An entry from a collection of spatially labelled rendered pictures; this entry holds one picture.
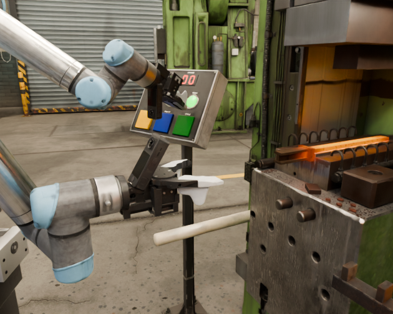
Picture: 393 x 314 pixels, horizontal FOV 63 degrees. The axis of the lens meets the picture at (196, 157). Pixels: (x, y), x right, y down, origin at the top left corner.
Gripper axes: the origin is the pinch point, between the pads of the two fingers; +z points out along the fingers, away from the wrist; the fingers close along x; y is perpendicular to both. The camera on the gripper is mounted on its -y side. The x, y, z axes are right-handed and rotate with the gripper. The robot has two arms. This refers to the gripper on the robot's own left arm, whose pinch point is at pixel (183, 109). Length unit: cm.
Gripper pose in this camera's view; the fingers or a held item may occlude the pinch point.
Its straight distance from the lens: 115.0
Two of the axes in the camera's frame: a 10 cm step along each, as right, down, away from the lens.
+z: 5.3, 2.8, 8.0
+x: -7.9, -1.7, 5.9
